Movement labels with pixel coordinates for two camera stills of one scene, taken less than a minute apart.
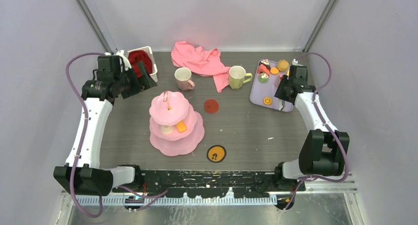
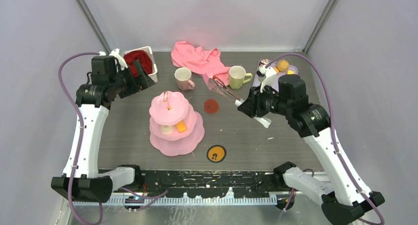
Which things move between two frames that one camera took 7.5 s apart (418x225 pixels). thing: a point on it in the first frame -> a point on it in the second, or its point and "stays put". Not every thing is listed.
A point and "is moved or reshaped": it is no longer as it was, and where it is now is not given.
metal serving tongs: [283, 104] is moved or reshaped
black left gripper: [135, 90] stays put
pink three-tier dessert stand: [168, 108] stays put
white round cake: [166, 129] stays put
